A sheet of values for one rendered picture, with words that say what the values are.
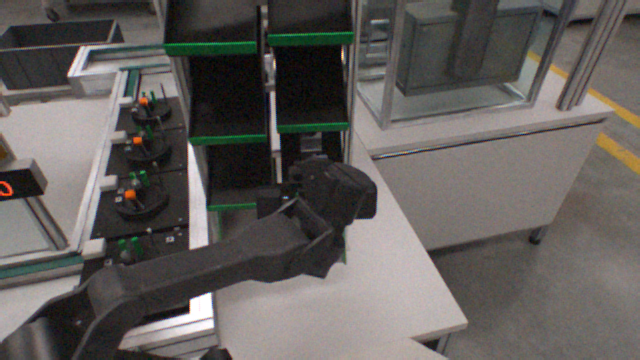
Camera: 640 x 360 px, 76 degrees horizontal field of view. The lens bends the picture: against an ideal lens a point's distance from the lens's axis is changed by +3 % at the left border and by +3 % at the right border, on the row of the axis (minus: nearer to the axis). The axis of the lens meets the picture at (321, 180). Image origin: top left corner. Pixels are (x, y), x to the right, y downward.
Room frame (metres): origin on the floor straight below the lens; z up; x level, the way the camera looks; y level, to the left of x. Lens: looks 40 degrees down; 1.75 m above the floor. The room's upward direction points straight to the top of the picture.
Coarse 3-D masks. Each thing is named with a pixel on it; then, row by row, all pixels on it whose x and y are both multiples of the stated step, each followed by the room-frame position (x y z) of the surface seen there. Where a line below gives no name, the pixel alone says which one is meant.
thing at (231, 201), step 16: (224, 144) 0.71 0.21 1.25; (240, 144) 0.71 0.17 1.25; (256, 144) 0.71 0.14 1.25; (208, 160) 0.65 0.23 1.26; (224, 160) 0.68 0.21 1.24; (240, 160) 0.68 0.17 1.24; (256, 160) 0.68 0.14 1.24; (208, 176) 0.62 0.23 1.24; (224, 176) 0.64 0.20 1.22; (240, 176) 0.64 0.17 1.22; (256, 176) 0.64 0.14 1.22; (272, 176) 0.64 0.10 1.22; (208, 192) 0.59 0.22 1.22; (224, 192) 0.61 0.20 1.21; (240, 192) 0.61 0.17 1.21; (208, 208) 0.56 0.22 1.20; (224, 208) 0.57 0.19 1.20; (240, 208) 0.57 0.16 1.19
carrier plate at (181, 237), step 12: (144, 240) 0.69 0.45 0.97; (156, 240) 0.69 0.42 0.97; (180, 240) 0.69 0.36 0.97; (108, 252) 0.65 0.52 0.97; (168, 252) 0.65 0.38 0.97; (84, 264) 0.62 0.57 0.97; (96, 264) 0.61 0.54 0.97; (84, 276) 0.58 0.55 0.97; (84, 312) 0.49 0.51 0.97; (156, 312) 0.49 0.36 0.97; (168, 312) 0.49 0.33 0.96; (84, 324) 0.46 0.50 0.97
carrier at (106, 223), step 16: (112, 176) 0.92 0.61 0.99; (144, 176) 0.87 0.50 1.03; (160, 176) 0.94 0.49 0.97; (176, 176) 0.94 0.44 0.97; (112, 192) 0.87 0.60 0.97; (144, 192) 0.83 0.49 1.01; (160, 192) 0.85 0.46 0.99; (176, 192) 0.87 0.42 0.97; (112, 208) 0.81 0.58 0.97; (128, 208) 0.79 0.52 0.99; (144, 208) 0.79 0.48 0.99; (160, 208) 0.80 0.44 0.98; (176, 208) 0.80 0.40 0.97; (96, 224) 0.75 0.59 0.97; (112, 224) 0.75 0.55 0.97; (128, 224) 0.74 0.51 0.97; (144, 224) 0.74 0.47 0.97; (160, 224) 0.74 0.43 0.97; (176, 224) 0.74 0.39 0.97; (112, 240) 0.70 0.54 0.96
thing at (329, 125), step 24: (288, 48) 0.79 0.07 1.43; (312, 48) 0.79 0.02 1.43; (336, 48) 0.79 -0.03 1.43; (288, 72) 0.74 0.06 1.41; (312, 72) 0.74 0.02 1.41; (336, 72) 0.74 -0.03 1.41; (288, 96) 0.68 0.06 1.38; (312, 96) 0.69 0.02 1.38; (336, 96) 0.69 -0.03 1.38; (288, 120) 0.64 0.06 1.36; (312, 120) 0.64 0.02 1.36; (336, 120) 0.64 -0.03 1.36
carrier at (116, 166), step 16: (160, 128) 1.11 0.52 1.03; (112, 144) 1.11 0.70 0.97; (128, 144) 1.07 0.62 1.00; (144, 144) 1.06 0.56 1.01; (160, 144) 1.08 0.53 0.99; (176, 144) 1.11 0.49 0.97; (112, 160) 1.02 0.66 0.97; (128, 160) 1.01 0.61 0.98; (144, 160) 1.00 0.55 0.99; (160, 160) 1.02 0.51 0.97; (176, 160) 1.02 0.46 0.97; (128, 176) 0.94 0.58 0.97
